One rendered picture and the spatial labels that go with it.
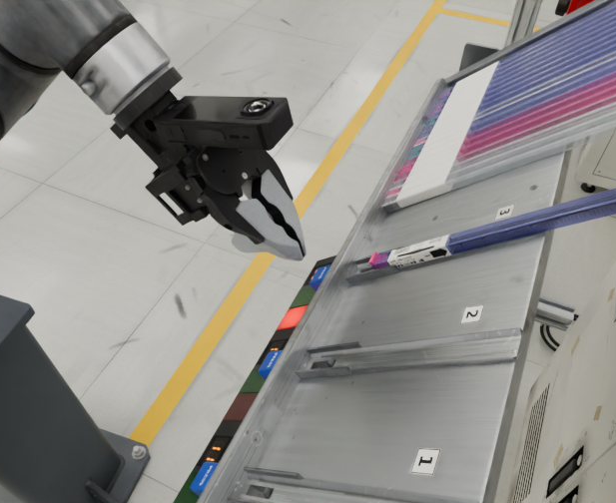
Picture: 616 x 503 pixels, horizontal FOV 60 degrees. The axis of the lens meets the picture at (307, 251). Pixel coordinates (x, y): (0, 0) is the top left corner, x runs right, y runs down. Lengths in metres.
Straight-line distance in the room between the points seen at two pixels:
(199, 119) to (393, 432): 0.28
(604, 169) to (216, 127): 1.46
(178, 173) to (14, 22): 0.17
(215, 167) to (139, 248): 1.11
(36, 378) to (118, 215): 0.90
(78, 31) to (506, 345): 0.39
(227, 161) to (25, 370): 0.48
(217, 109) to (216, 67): 1.84
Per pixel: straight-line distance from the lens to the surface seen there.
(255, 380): 0.53
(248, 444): 0.43
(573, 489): 0.79
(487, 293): 0.39
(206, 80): 2.23
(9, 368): 0.83
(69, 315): 1.49
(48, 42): 0.50
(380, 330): 0.43
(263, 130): 0.43
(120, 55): 0.48
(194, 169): 0.47
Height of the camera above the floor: 1.13
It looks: 49 degrees down
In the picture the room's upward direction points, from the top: straight up
